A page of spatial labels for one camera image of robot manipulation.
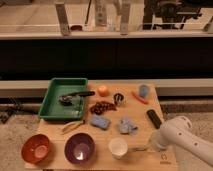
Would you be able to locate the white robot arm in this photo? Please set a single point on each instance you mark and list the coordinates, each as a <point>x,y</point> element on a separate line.
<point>177,131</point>

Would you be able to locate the metal cup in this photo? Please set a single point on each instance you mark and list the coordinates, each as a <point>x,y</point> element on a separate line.
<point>118,99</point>

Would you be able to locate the blue plastic cup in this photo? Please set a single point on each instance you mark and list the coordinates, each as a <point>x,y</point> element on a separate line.
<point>144,90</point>

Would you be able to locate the white cup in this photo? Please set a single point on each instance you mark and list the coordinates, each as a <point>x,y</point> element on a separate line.
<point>118,147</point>

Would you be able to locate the orange fruit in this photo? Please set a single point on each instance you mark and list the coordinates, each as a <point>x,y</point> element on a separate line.
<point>103,91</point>

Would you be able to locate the bunch of dark grapes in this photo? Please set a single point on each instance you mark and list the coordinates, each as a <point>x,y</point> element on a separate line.
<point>101,107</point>

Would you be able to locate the orange carrot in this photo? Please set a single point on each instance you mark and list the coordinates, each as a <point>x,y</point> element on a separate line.
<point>142,100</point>

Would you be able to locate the blue sponge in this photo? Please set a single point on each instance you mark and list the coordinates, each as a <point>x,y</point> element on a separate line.
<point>100,122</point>

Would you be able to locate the green plastic tray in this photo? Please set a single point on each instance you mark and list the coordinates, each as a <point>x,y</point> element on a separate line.
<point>52,110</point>

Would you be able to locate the crumpled blue cloth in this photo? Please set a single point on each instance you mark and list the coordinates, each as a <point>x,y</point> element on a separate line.
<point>125,126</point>

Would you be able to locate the yellow banana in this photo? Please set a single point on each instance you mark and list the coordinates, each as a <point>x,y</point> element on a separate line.
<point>71,126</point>

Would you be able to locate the wooden board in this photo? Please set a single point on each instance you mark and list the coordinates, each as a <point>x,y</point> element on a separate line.
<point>103,160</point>

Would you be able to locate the black rectangular block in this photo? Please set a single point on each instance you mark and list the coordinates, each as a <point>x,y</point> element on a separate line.
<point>154,118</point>

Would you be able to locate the purple bowl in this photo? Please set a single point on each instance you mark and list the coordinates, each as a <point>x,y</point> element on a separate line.
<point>79,148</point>

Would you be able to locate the orange bowl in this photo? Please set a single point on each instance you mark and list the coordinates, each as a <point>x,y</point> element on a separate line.
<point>35,149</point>

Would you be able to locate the black handled ladle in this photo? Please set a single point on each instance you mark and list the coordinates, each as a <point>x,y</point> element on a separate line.
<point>67,98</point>

